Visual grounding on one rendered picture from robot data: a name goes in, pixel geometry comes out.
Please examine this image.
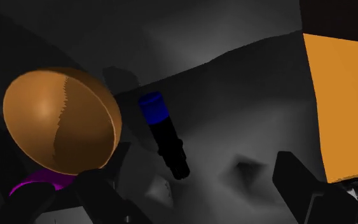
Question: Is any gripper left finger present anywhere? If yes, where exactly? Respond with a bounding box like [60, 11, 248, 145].
[74, 142, 153, 224]

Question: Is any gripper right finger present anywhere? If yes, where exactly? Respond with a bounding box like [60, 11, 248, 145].
[272, 150, 358, 224]

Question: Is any purple cup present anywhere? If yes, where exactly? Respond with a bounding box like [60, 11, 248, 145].
[8, 168, 78, 197]

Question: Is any black marker with blue cap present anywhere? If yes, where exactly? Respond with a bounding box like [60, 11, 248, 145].
[138, 91, 191, 181]

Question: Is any orange robot stand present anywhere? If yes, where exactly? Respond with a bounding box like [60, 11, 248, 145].
[299, 0, 358, 185]

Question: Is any orange bowl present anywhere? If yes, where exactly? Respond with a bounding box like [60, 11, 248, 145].
[2, 67, 123, 176]

